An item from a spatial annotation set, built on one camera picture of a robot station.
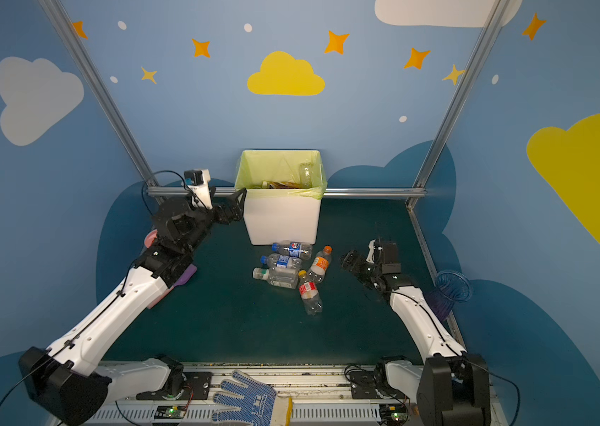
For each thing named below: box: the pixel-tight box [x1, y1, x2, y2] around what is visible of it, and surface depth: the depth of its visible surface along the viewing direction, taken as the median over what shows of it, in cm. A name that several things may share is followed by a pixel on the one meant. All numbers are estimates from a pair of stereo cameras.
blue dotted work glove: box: [212, 370, 290, 426], surface depth 73 cm
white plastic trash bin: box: [242, 189, 322, 245], surface depth 100 cm
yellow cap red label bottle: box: [298, 269, 324, 316], surface depth 91 cm
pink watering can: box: [143, 228, 158, 249], surface depth 95 cm
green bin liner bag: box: [235, 149, 328, 200], surface depth 100 cm
